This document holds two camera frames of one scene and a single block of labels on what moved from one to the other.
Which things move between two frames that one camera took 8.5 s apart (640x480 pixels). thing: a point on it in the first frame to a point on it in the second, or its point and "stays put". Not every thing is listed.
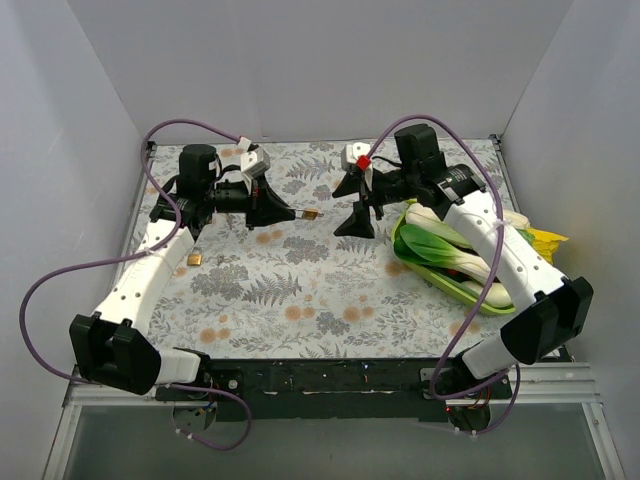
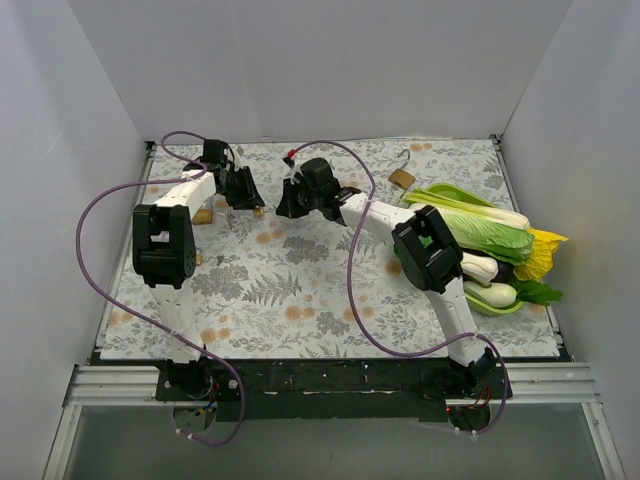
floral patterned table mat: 295,288 stays put
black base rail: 328,390 stays put
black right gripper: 370,189 to 295,197
